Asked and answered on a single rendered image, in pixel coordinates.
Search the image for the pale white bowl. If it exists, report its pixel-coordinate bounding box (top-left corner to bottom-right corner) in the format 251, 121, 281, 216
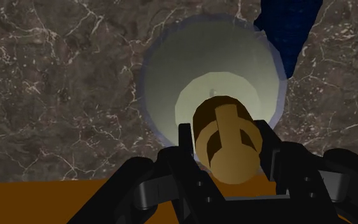
139, 13, 288, 162

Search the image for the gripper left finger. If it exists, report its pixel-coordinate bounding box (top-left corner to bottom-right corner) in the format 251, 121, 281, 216
67, 123, 229, 224

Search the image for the tan wooden cylinder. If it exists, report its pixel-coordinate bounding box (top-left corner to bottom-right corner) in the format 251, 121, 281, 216
192, 95, 264, 185

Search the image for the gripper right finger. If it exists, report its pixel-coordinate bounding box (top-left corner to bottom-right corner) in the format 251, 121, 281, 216
254, 119, 358, 224

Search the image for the dark blue cloth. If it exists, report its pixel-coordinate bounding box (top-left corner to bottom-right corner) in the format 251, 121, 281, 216
253, 0, 324, 80

